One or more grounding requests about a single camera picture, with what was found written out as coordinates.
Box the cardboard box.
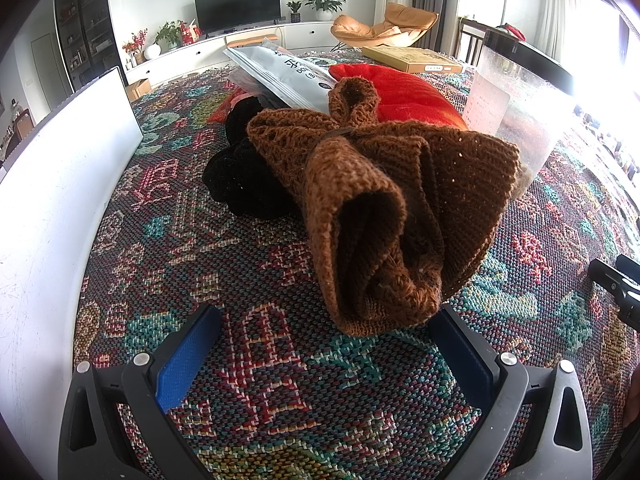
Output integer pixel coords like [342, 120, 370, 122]
[125, 77, 152, 103]

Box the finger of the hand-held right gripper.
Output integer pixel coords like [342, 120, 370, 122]
[589, 259, 640, 333]
[616, 254, 640, 283]

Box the orange lounge chair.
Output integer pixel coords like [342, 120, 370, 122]
[331, 2, 440, 52]

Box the clear jar with black lid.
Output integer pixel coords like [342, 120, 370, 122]
[462, 27, 576, 196]

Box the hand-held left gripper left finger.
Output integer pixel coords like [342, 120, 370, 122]
[59, 302, 223, 480]

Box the black fuzzy cloth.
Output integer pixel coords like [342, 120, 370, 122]
[202, 97, 301, 221]

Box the large green potted plant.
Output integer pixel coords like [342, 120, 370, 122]
[304, 0, 347, 22]

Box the white wipes packet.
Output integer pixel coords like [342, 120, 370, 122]
[222, 46, 346, 111]

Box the wooden bench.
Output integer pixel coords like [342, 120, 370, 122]
[224, 34, 278, 51]

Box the white storage box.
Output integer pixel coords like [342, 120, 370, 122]
[0, 66, 144, 376]

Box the patterned woven blanket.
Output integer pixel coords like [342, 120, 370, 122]
[72, 50, 640, 480]

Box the white television cabinet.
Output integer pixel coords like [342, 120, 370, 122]
[125, 20, 366, 86]

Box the brown knitted cloth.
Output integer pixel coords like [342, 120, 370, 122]
[246, 78, 521, 337]

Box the dark wooden chair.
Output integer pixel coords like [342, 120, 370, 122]
[457, 16, 488, 63]

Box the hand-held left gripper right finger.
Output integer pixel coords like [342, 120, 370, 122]
[427, 304, 593, 480]

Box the white sheer curtain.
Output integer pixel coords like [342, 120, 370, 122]
[532, 0, 576, 56]

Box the flat yellow box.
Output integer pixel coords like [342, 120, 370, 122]
[361, 45, 464, 74]

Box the black display cabinet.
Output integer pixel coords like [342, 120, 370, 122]
[54, 0, 113, 93]

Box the bushy green potted plant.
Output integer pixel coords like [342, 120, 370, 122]
[154, 21, 186, 51]

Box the red flower bouquet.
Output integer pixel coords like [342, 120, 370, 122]
[122, 28, 149, 66]

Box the black television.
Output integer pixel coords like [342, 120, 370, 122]
[194, 0, 281, 38]

